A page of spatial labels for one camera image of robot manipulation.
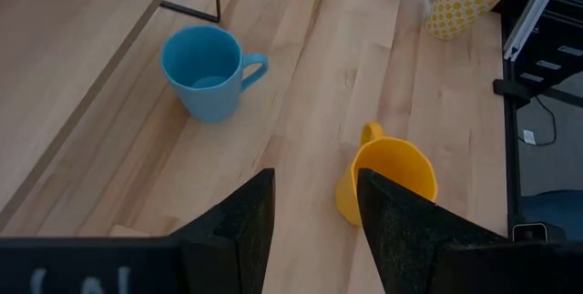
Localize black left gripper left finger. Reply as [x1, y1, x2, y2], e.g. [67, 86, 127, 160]
[0, 168, 277, 294]

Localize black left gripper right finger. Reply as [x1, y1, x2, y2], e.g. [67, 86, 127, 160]
[356, 168, 583, 294]

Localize yellow faceted mug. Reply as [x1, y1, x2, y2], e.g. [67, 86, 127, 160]
[335, 121, 439, 228]

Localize light blue mug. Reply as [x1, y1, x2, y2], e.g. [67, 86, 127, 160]
[159, 24, 270, 125]

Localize white mug yellow dots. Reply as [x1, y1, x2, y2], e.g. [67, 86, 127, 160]
[422, 0, 515, 42]

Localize black table edge clamp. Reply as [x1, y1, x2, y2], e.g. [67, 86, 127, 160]
[493, 78, 533, 106]

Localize wooden shelf board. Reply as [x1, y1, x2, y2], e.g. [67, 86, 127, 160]
[0, 0, 188, 231]

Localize thin black cable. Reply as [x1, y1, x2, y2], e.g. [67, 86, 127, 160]
[517, 96, 558, 147]

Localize aluminium rail bracket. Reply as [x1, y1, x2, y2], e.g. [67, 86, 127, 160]
[503, 0, 570, 63]

